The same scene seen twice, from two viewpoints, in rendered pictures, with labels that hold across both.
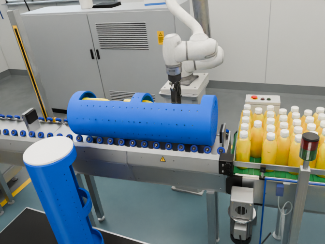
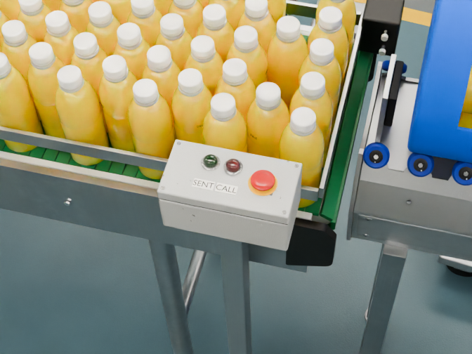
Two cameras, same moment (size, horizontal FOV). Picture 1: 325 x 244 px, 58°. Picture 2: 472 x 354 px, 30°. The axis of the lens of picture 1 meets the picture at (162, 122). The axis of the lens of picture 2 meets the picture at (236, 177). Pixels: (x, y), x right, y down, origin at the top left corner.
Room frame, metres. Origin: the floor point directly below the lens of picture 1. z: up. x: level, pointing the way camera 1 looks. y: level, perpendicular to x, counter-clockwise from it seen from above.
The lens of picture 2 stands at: (2.34, -0.67, 2.18)
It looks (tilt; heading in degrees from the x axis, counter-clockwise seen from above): 56 degrees down; 176
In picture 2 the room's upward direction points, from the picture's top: 3 degrees counter-clockwise
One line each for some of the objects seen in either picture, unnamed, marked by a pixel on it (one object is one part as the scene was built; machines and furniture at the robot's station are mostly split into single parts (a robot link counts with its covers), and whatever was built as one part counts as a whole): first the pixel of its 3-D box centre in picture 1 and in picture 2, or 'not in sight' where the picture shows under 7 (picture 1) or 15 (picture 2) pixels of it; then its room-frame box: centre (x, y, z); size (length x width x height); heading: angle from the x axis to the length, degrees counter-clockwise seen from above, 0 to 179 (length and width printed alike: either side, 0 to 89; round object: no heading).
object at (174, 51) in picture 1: (174, 48); not in sight; (1.55, -0.11, 1.48); 0.13 x 0.11 x 0.16; 83
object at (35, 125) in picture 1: (32, 120); not in sight; (1.87, 0.91, 1.00); 0.10 x 0.04 x 0.15; 159
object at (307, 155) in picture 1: (308, 151); not in sight; (0.93, -0.57, 1.18); 0.06 x 0.06 x 0.05
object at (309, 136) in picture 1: (307, 152); not in sight; (0.93, -0.57, 1.18); 0.06 x 0.06 x 0.16
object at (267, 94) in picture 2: (258, 110); (267, 94); (1.46, -0.55, 1.10); 0.04 x 0.04 x 0.02
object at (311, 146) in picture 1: (309, 142); not in sight; (0.93, -0.57, 1.23); 0.06 x 0.06 x 0.04
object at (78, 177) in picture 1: (84, 204); not in sight; (1.71, 0.67, 0.31); 0.06 x 0.06 x 0.63; 69
